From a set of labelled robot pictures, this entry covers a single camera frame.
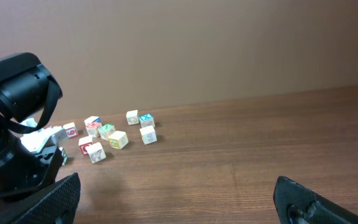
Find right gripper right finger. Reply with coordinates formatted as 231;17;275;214
273;176;358;224

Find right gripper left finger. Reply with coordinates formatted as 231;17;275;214
0;172;81;224

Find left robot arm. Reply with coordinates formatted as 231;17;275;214
0;52;63;210

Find green-sided picture block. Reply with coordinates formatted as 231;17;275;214
59;147;68;166

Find plain wooden picture block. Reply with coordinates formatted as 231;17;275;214
86;142;106;164

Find red O sided block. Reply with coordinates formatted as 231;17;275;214
78;136;93;156

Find red-sided picture block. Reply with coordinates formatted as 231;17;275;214
63;122;78;139

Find red M letter block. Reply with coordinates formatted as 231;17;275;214
86;121;102;138

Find green N letter block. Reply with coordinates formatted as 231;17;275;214
98;124;116;140

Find yellow-sided picture block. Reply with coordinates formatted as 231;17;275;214
108;131;129;149

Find plain top block blue side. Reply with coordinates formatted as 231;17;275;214
84;116;101;126

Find yellow-sided block right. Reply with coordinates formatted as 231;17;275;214
140;126;157;145

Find plain wooden block top right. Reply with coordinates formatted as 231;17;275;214
126;110;139;125

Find blue X letter block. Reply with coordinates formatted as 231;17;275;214
139;113;155;128

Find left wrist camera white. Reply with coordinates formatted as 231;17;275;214
20;126;69;154

